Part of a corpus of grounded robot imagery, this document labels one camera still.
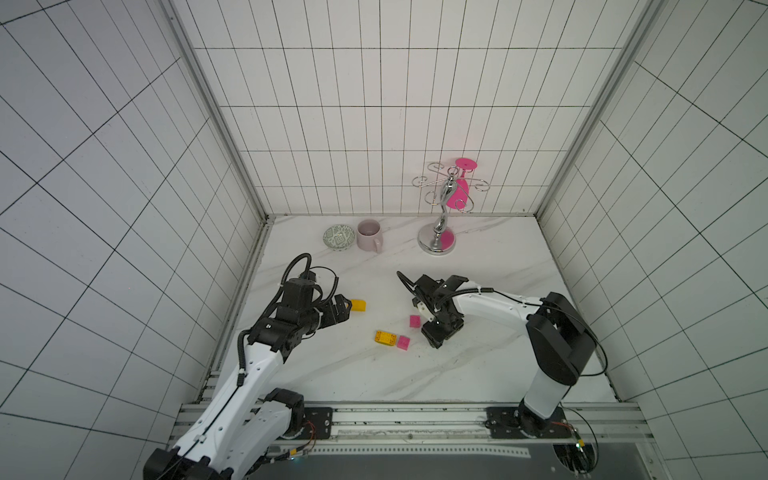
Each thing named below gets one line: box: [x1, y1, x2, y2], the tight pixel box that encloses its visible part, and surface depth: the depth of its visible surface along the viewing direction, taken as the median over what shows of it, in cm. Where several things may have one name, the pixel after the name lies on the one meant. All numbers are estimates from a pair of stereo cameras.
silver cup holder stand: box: [412, 162, 491, 256], surface depth 102 cm
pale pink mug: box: [356, 218, 384, 254], surface depth 107 cm
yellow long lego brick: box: [374, 330, 397, 346], surface depth 87 cm
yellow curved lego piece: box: [351, 299, 367, 312], surface depth 96 cm
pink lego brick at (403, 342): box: [397, 335, 411, 351], surface depth 87 cm
